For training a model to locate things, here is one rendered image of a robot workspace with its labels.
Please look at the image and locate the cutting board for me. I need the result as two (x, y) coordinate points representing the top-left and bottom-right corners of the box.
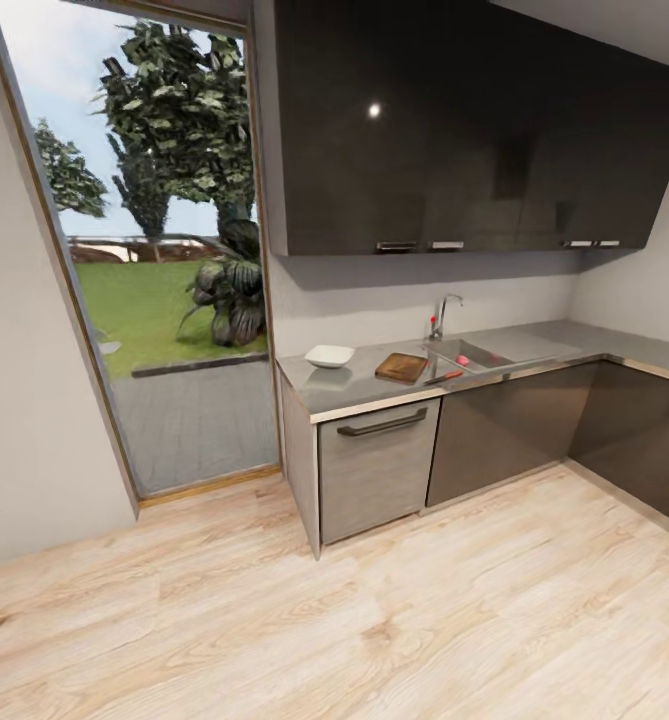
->
(375, 353), (427, 383)

